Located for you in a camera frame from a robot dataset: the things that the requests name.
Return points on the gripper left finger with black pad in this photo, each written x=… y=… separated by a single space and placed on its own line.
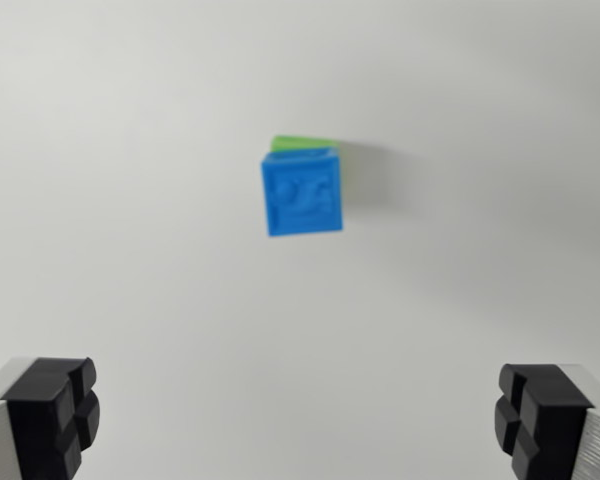
x=35 y=420

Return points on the green cube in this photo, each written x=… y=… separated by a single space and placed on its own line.
x=292 y=142

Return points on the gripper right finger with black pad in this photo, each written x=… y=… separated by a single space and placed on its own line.
x=555 y=425

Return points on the blue cube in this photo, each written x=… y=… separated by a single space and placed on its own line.
x=302 y=195

